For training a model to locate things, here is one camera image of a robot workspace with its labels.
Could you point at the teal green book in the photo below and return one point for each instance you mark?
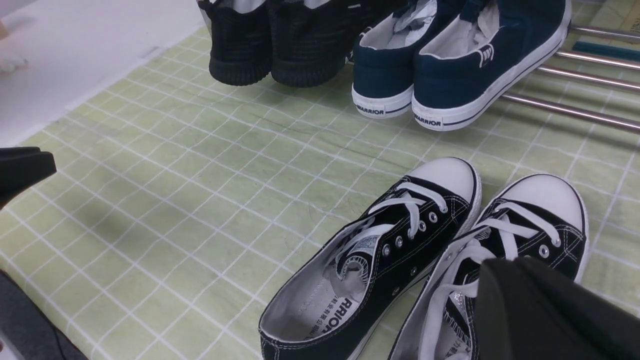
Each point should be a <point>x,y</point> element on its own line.
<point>620,15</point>

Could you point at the black mesh sneaker right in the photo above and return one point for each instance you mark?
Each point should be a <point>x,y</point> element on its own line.
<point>312,39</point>

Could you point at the navy canvas sneaker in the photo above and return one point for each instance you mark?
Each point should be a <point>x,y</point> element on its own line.
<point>488,47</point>
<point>383,55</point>

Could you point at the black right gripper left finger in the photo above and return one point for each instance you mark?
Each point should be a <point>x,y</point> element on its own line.
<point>22,167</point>

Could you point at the black mesh sneaker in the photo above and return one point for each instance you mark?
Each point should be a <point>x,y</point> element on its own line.
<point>241,50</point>
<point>312,39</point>

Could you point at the black canvas sneaker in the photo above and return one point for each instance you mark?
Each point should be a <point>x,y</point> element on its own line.
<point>330,307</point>
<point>541,216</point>

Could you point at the navy canvas sneaker right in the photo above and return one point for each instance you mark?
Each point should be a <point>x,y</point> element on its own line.
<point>488,47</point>

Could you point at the navy canvas sneaker left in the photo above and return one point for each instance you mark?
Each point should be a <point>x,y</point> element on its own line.
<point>383,55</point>

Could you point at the black mesh sneaker left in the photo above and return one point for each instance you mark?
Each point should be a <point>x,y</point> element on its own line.
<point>241,50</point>

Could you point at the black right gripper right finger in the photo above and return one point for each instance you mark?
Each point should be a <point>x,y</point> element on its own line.
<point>528,311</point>

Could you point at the green checkered floor cloth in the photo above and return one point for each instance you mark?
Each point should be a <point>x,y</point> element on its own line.
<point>181,205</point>

